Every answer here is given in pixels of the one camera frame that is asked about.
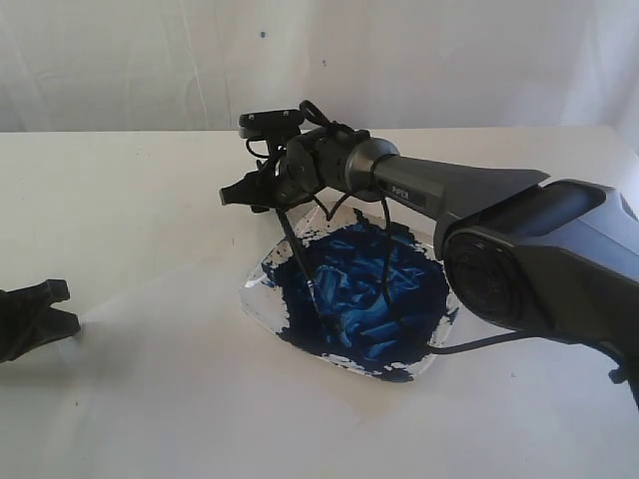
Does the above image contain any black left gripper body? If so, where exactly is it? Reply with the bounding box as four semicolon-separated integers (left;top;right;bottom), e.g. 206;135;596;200
1;287;50;362

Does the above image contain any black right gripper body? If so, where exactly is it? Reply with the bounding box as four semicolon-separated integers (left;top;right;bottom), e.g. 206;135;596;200
264;127;372;206

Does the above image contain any black paintbrush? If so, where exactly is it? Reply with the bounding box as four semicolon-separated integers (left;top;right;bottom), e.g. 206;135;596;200
276;210;339;335

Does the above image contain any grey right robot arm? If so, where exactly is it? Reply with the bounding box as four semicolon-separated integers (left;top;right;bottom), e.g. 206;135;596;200
220;127;638;389

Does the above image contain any clear plate with blue paint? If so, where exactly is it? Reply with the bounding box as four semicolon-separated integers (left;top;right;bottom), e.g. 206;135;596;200
240;205;460;383

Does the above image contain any white paper sheet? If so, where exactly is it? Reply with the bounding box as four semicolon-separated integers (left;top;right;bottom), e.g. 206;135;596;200
46;260;360;478

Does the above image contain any white backdrop cloth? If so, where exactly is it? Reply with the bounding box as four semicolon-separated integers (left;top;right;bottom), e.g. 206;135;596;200
0;0;639;134

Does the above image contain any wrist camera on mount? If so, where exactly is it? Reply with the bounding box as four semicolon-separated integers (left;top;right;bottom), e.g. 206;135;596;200
239;109;305;155

